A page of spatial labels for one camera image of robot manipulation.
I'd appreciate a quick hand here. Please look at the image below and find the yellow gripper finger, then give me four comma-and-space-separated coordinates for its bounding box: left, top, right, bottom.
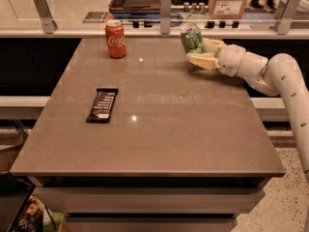
186, 52, 219, 71
203, 38, 226, 53

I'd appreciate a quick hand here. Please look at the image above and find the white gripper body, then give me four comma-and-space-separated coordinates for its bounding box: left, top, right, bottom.
217, 44, 246, 76

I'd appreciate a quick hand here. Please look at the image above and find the green soda can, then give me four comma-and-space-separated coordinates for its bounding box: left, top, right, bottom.
181, 23, 206, 53

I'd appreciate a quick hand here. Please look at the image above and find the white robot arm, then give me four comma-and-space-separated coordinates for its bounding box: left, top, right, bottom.
184, 38, 309, 182

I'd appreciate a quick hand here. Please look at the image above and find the red Coca-Cola can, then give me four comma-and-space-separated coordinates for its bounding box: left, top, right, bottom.
105, 19, 126, 58

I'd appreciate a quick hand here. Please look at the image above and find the cardboard box with label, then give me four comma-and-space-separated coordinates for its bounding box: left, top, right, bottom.
208, 0, 247, 19

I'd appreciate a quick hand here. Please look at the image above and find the dark open tray box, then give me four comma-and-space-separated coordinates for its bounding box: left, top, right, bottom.
108, 0, 170, 15

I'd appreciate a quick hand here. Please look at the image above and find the black candy bar wrapper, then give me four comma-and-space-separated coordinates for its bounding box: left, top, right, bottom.
86, 88, 118, 124

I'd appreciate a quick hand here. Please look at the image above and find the grey drawer cabinet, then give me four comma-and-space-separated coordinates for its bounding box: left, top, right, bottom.
35, 187, 265, 232

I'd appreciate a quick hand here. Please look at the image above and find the black bin at left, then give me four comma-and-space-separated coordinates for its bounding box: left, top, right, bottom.
0, 176, 34, 232

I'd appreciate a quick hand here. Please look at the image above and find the snack bag under table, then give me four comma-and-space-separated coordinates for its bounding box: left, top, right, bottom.
13, 195, 43, 232

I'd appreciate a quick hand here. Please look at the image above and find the middle metal glass bracket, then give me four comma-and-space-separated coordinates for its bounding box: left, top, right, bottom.
160, 0, 171, 35

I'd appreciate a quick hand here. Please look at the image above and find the metal glass bracket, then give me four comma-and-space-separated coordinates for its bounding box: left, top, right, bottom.
274, 0, 301, 35
160, 0, 171, 35
33, 0, 58, 34

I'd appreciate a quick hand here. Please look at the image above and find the right metal glass bracket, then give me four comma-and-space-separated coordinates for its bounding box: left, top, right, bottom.
274, 0, 301, 35

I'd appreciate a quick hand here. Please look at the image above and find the left metal glass bracket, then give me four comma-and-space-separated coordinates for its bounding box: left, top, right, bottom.
33, 0, 58, 34

